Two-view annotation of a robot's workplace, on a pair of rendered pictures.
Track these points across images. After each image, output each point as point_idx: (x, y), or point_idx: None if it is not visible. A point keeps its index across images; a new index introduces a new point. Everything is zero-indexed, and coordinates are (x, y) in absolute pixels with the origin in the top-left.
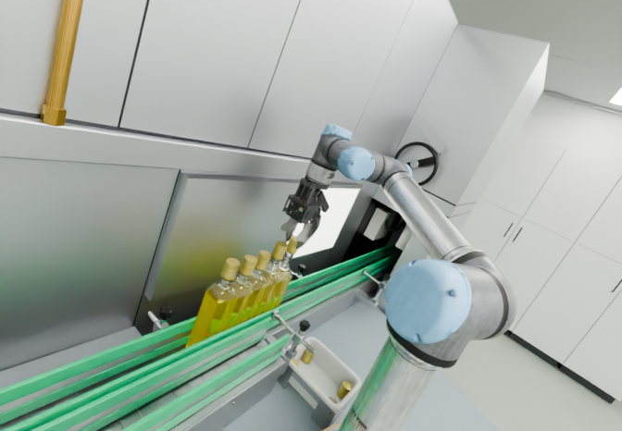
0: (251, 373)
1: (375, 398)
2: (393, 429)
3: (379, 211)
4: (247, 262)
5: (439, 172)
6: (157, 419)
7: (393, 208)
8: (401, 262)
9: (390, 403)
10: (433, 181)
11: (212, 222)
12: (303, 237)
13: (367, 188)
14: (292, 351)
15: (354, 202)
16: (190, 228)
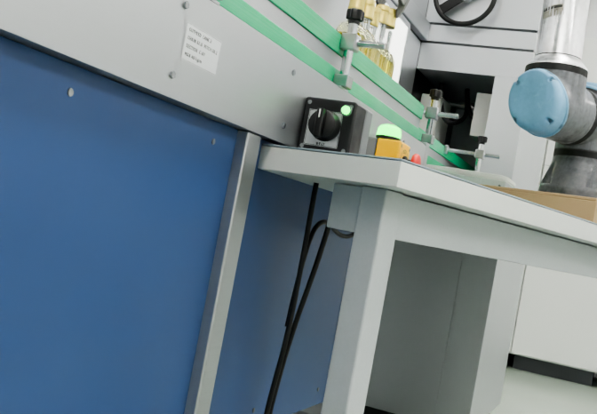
0: (405, 124)
1: None
2: None
3: (428, 97)
4: (368, 0)
5: None
6: (374, 72)
7: (453, 69)
8: (489, 140)
9: None
10: (497, 11)
11: None
12: None
13: (410, 42)
14: (429, 133)
15: (404, 48)
16: None
